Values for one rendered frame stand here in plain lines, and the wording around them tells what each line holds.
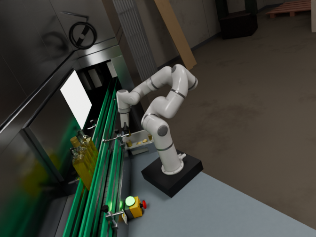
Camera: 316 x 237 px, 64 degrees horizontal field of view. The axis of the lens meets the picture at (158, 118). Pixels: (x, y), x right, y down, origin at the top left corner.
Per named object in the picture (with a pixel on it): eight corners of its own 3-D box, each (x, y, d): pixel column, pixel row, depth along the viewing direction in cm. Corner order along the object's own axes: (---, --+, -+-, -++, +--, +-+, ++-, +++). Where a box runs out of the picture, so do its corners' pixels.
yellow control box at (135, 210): (130, 209, 131) (124, 199, 127) (143, 205, 130) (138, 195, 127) (129, 220, 125) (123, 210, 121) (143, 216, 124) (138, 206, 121)
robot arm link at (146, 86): (158, 90, 141) (132, 108, 152) (163, 82, 152) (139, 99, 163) (149, 78, 139) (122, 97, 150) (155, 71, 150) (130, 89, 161)
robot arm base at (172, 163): (177, 153, 148) (170, 132, 141) (192, 161, 138) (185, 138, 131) (157, 169, 142) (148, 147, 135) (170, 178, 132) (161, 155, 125)
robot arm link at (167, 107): (175, 91, 121) (159, 85, 134) (149, 134, 121) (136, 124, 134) (188, 101, 126) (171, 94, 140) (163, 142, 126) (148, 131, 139)
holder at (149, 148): (120, 148, 184) (116, 139, 180) (156, 137, 182) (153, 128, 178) (118, 162, 169) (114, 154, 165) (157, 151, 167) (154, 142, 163)
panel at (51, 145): (89, 106, 209) (70, 68, 193) (92, 105, 209) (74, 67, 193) (59, 182, 130) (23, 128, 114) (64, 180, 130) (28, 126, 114)
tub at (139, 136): (127, 145, 183) (122, 136, 179) (156, 136, 181) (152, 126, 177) (125, 160, 168) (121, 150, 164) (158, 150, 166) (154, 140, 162)
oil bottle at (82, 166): (90, 184, 137) (72, 154, 127) (99, 181, 137) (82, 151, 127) (88, 192, 132) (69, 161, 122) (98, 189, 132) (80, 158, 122)
